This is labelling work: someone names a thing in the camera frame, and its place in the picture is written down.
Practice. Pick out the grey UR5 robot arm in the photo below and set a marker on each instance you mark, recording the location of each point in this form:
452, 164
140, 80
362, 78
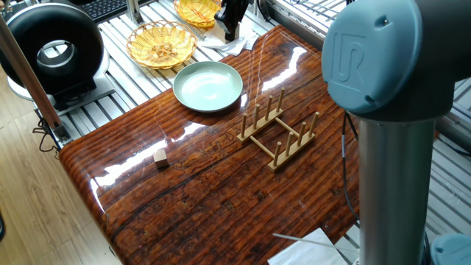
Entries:
390, 59

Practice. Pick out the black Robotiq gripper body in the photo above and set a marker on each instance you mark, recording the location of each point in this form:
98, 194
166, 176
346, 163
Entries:
235, 7

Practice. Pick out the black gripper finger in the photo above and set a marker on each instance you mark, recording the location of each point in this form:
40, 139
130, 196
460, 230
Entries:
232, 31
222, 19

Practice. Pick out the yellow wicker basket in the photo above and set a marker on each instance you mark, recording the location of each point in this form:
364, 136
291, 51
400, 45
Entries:
197, 13

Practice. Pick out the wooden peg dish rack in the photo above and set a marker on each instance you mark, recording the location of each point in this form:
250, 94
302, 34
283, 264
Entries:
259, 127

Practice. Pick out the white paper sheet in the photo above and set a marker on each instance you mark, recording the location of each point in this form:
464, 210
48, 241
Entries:
305, 254

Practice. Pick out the white crumpled cloth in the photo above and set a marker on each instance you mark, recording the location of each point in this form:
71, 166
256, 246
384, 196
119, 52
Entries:
221, 46

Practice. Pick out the aluminium frame post with bracket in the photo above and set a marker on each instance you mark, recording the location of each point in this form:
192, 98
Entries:
31, 81

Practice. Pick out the wood grain table mat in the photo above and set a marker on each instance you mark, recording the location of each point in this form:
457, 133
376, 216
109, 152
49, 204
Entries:
206, 191

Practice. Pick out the short aluminium upright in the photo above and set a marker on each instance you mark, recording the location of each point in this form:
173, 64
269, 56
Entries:
134, 13

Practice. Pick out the black keyboard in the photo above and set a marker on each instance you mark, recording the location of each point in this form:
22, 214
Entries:
106, 9

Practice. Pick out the light green round dish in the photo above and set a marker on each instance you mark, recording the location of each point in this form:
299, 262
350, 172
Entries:
208, 86

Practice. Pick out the small wooden cube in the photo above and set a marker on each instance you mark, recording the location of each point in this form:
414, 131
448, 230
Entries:
160, 159

